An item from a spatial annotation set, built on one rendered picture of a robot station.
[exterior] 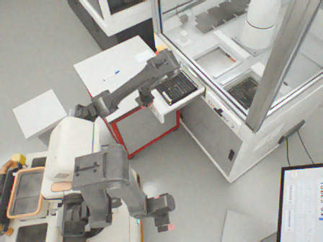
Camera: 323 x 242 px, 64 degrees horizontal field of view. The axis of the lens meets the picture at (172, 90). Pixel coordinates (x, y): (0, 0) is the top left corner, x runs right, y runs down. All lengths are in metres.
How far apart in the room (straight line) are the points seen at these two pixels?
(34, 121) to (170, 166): 1.15
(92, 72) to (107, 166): 1.44
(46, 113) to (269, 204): 1.81
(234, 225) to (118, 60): 1.53
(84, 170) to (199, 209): 1.67
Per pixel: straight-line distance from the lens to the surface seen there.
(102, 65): 2.05
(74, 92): 2.98
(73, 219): 1.06
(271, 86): 1.16
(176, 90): 1.63
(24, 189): 1.56
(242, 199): 2.32
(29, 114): 1.98
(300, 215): 1.27
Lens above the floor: 2.20
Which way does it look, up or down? 53 degrees down
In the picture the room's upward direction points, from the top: 3 degrees counter-clockwise
